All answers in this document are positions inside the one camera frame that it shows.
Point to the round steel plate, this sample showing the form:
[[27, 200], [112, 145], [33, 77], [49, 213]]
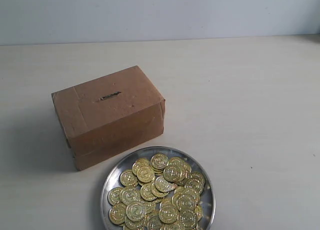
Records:
[[207, 199]]

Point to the brown cardboard slotted box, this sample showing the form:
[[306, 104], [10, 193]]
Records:
[[106, 116]]

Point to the gold coin top centre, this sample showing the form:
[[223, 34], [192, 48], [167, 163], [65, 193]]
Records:
[[159, 161]]

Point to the gold coin upper right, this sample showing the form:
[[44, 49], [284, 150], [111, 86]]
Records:
[[172, 173]]

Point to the gold coin upper left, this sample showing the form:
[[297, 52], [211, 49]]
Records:
[[145, 174]]

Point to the gold coin centre pale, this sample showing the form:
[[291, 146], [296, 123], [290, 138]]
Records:
[[163, 185]]

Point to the gold coin left top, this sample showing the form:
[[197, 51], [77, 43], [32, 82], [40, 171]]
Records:
[[128, 178]]

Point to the gold coin right edge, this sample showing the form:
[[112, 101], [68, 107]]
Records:
[[199, 176]]

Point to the gold coin left middle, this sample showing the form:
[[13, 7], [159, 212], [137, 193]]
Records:
[[129, 195]]

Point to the gold coin right middle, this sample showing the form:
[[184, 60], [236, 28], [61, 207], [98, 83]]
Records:
[[187, 201]]

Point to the gold coin far left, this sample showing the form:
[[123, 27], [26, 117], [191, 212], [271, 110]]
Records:
[[113, 196]]

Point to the gold coin lower left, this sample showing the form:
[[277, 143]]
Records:
[[135, 211]]

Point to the gold coin lower centre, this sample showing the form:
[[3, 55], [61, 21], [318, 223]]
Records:
[[168, 214]]

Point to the gold coin bottom left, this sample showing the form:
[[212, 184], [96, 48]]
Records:
[[117, 213]]

